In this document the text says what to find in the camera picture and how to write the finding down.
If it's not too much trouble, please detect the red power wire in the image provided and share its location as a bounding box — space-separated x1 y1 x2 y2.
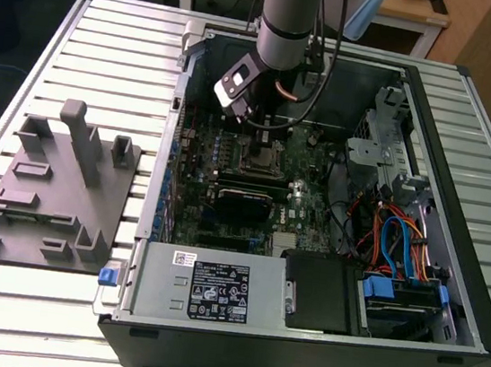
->
343 187 368 221

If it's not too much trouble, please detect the black cable bundle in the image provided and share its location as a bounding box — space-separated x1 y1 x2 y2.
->
315 155 370 258

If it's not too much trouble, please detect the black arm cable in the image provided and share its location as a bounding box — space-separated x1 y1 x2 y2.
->
243 0 347 137

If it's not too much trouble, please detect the blue data wire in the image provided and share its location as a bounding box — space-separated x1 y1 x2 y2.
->
374 214 424 284

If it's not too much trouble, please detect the short graphics card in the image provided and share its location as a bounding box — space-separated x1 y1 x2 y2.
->
213 185 276 230

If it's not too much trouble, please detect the copper coloured hose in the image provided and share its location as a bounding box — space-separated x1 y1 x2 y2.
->
273 78 308 105

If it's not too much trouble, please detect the black grey PC case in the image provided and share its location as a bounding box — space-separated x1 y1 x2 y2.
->
85 12 491 367

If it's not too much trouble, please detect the CPU socket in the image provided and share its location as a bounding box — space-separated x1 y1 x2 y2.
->
236 132 285 181

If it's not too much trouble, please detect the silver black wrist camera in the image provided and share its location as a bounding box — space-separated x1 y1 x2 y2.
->
210 47 266 126

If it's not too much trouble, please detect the hard disk in blue carrier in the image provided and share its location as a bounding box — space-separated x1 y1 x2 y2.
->
355 272 453 347

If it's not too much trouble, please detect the small silver heat sink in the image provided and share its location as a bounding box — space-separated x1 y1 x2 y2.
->
270 230 302 252

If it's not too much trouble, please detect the green motherboard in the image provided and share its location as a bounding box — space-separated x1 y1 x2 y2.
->
164 102 358 267

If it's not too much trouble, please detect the orange yellow wire bundle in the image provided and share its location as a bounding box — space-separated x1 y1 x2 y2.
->
349 197 450 285

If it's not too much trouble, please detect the black plastic shroud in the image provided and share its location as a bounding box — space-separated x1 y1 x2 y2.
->
275 248 372 340

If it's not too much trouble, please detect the blue plastic latch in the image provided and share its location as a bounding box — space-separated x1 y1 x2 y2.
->
96 266 120 290

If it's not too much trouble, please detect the silver power supply unit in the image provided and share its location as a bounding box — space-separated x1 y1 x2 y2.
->
113 237 304 336

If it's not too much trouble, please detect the black RAM slot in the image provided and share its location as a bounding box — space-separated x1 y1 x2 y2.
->
222 121 291 138
219 170 295 185
218 173 294 188
217 177 294 192

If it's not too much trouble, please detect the metal socket cover frame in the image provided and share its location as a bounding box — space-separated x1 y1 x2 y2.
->
238 135 283 179

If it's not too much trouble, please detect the wooden top desk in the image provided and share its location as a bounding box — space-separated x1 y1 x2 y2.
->
187 0 455 63

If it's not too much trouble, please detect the silver metal drive cage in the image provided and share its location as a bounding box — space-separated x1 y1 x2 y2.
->
338 80 451 209

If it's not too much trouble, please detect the grey parts rack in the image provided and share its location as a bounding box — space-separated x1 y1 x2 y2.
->
0 89 148 278

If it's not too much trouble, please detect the blue floor cable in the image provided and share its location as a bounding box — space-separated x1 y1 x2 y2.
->
0 63 33 80

